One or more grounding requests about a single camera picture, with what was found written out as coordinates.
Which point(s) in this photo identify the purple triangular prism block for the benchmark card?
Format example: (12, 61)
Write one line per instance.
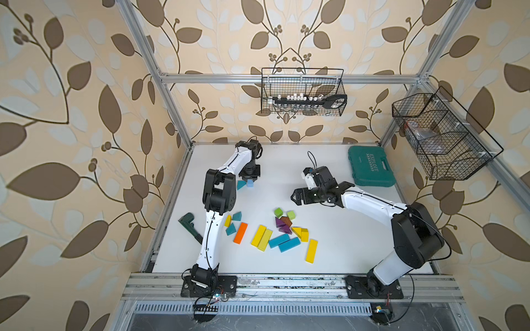
(285, 229)
(279, 223)

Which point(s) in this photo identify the plastic bag in basket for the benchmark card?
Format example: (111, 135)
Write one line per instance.
(425, 140)

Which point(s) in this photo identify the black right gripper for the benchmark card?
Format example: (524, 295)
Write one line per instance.
(306, 198)

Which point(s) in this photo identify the dark green pipe wrench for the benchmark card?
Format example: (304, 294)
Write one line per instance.
(187, 222)

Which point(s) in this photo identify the teal triangular prism block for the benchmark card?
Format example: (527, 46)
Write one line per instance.
(231, 229)
(241, 184)
(237, 216)

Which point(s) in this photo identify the brown wooden block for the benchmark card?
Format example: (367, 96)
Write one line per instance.
(286, 220)

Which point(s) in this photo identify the aluminium frame post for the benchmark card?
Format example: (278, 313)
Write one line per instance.
(420, 81)

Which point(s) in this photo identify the socket set rail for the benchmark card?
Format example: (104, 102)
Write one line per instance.
(292, 102)

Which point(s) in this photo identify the green plastic tool case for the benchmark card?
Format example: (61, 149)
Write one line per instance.
(370, 167)

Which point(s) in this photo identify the yellow rectangular block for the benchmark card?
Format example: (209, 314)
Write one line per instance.
(258, 236)
(311, 251)

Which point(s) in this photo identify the aluminium front rail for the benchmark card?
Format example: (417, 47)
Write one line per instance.
(416, 288)

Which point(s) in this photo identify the teal rectangular block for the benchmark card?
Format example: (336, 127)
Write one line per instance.
(275, 242)
(290, 244)

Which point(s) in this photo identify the black wire basket right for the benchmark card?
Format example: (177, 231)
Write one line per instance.
(470, 147)

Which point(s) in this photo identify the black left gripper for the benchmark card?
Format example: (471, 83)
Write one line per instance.
(250, 169)

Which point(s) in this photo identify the yellow-green rectangular block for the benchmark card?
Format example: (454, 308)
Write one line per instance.
(265, 240)

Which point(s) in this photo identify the yellow triangle block red pattern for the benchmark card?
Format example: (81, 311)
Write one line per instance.
(227, 221)

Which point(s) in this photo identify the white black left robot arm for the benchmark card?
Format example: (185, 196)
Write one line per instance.
(219, 198)

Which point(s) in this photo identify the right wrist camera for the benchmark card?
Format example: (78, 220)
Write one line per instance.
(312, 178)

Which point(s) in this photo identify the orange rectangular block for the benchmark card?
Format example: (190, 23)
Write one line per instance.
(240, 233)

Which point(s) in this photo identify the black wire basket back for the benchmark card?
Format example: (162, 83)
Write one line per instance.
(300, 81)

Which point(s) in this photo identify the black wire basket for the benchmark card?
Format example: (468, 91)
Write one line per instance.
(300, 81)
(470, 147)

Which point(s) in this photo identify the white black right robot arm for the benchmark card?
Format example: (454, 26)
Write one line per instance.
(415, 236)

